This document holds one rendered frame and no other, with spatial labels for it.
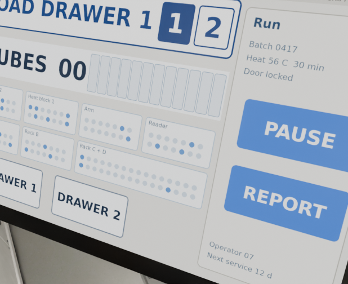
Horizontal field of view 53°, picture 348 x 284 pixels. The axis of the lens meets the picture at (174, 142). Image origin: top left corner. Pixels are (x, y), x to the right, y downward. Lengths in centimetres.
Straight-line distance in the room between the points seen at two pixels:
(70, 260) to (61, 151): 118
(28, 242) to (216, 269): 137
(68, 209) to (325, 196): 26
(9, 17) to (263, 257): 37
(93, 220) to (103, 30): 20
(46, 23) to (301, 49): 26
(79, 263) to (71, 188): 114
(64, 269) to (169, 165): 124
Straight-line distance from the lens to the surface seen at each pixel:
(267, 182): 32
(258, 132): 32
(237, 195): 33
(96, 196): 39
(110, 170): 37
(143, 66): 35
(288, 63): 31
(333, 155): 32
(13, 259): 155
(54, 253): 160
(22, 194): 45
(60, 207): 42
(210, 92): 32
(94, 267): 151
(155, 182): 35
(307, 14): 32
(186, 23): 34
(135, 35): 36
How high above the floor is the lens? 132
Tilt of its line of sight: 47 degrees down
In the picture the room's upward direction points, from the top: 9 degrees counter-clockwise
